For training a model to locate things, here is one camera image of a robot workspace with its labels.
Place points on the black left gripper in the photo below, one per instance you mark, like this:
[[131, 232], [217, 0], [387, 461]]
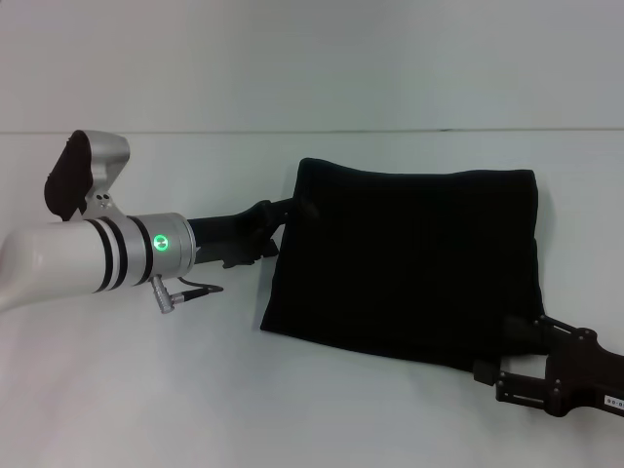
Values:
[[229, 234]]

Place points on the black camera on silver bracket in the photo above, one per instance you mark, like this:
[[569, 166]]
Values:
[[83, 170]]

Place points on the black t-shirt with white print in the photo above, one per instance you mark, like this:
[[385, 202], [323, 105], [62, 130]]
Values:
[[404, 263]]

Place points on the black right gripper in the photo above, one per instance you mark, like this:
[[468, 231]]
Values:
[[585, 375]]

